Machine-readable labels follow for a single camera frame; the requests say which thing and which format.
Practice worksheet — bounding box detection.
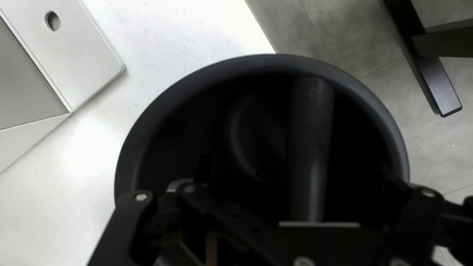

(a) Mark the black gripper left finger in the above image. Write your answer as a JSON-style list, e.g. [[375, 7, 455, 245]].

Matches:
[[87, 155, 233, 266]]

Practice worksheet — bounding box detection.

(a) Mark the black trash bucket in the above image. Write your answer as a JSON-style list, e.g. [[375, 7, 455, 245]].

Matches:
[[113, 53, 410, 233]]

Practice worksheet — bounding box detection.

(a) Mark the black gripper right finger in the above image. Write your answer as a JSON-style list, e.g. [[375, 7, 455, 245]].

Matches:
[[376, 163, 473, 266]]

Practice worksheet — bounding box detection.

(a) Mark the black metal stand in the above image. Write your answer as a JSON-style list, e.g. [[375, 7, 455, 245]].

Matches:
[[382, 0, 473, 118]]

